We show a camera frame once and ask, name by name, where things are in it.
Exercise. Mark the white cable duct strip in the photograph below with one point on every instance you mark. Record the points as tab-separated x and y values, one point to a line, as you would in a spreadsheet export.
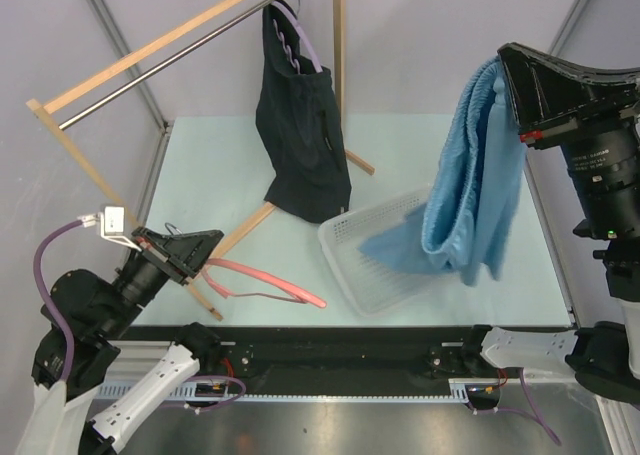
456	392

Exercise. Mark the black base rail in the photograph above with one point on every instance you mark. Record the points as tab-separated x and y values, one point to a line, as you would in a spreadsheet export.
382	362

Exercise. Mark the white plastic laundry basket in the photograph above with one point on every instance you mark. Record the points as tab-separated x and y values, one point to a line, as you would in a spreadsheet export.
369	286

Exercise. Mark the metal hanging rod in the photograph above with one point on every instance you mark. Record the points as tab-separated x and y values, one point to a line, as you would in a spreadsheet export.
164	64

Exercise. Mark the lilac plastic hanger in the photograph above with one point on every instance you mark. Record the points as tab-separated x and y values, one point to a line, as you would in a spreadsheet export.
293	20

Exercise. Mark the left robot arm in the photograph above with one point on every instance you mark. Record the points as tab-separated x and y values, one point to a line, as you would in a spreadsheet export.
87	314

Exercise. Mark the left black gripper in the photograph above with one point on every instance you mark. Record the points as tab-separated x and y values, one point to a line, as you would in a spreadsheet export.
183	255

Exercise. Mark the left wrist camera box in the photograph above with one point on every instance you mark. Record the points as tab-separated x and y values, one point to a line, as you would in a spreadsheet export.
110	224

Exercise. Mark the pink plastic hanger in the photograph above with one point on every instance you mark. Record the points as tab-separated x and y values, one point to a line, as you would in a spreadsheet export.
294	293

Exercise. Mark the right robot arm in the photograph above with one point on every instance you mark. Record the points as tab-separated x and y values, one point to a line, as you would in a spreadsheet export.
604	172

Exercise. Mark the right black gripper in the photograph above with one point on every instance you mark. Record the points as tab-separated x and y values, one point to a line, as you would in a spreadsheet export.
542	87

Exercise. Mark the light blue mesh shorts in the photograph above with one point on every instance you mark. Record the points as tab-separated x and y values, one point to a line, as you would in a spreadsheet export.
466	221

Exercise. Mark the dark navy shorts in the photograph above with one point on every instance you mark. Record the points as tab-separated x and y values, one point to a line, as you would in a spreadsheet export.
298	121

